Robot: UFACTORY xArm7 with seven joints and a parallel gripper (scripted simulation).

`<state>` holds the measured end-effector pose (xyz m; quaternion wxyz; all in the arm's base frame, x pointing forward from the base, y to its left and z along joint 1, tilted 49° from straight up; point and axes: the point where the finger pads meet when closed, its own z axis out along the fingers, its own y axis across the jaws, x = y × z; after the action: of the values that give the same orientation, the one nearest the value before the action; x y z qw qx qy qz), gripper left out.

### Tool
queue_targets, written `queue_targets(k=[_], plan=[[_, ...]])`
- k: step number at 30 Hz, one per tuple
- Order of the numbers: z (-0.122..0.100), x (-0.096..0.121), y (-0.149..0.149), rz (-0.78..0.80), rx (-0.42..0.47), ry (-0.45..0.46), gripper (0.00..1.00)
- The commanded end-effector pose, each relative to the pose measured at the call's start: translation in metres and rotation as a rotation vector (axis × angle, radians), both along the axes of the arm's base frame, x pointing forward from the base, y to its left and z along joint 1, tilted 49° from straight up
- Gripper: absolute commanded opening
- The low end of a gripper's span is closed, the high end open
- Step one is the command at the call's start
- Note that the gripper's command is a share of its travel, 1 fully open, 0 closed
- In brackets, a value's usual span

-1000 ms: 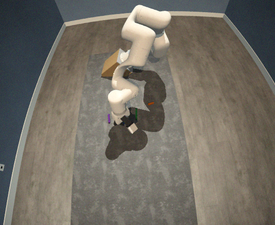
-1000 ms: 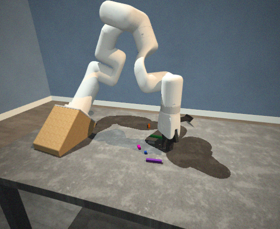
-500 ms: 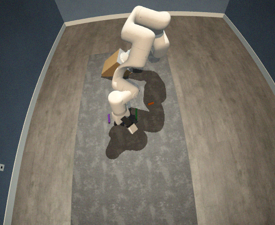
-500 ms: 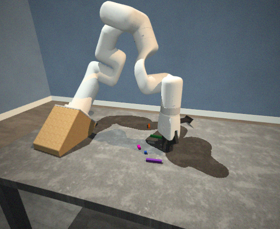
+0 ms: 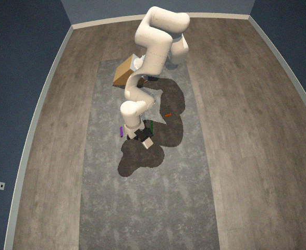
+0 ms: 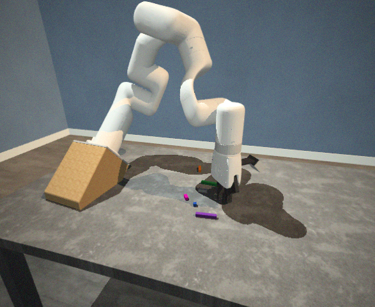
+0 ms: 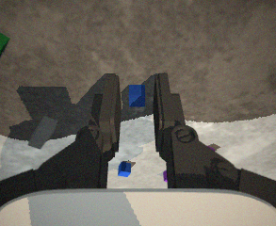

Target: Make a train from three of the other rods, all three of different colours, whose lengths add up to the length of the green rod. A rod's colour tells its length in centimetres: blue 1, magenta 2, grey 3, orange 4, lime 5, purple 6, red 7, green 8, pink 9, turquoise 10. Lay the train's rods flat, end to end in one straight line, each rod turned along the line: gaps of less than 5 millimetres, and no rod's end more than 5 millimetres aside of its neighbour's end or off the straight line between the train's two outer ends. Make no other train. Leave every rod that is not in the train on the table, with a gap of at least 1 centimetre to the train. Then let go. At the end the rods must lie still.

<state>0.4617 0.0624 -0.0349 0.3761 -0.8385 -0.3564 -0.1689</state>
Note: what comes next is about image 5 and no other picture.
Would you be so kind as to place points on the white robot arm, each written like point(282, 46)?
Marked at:
point(160, 45)

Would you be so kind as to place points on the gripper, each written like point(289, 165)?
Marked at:
point(130, 132)

